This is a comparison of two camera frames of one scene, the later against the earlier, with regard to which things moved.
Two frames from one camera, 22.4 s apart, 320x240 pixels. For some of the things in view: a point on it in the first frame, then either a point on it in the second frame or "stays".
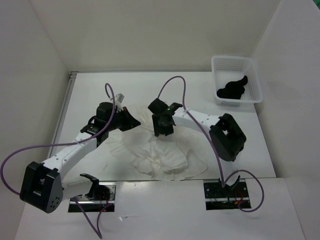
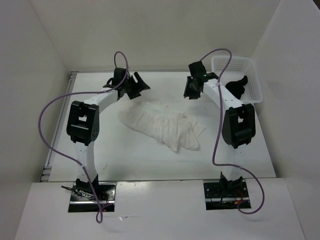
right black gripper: x=168 y=130 -> x=188 y=92
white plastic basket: x=228 y=68 stays
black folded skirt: x=233 y=90 stays
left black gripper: x=130 y=122 -> x=139 y=86
